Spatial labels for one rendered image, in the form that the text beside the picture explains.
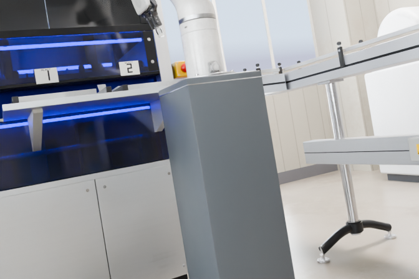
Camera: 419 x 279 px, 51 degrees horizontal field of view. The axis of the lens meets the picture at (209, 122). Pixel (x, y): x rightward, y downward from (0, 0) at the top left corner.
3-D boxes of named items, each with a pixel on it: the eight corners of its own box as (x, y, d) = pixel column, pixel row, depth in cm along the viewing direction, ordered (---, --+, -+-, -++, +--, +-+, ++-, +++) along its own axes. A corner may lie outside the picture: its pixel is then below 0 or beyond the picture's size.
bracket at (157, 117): (154, 132, 190) (149, 103, 191) (161, 131, 192) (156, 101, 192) (183, 126, 160) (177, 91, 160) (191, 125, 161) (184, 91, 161)
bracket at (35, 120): (32, 151, 169) (27, 118, 169) (40, 150, 170) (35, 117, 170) (38, 149, 138) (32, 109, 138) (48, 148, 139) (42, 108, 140)
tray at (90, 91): (16, 116, 175) (15, 108, 175) (81, 108, 186) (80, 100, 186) (19, 107, 144) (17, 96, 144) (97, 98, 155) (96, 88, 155)
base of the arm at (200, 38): (247, 72, 133) (238, 13, 134) (191, 78, 125) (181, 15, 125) (220, 82, 150) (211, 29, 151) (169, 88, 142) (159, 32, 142)
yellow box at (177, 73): (172, 80, 203) (169, 64, 203) (186, 78, 206) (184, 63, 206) (178, 76, 196) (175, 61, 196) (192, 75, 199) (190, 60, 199)
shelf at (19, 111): (3, 123, 172) (2, 118, 172) (168, 101, 203) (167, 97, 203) (3, 111, 129) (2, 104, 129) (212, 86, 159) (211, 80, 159)
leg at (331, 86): (342, 234, 217) (317, 83, 217) (356, 230, 221) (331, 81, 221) (355, 237, 209) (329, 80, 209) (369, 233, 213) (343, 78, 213)
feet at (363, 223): (313, 261, 207) (308, 232, 208) (388, 235, 229) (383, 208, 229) (324, 264, 200) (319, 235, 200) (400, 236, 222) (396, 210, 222)
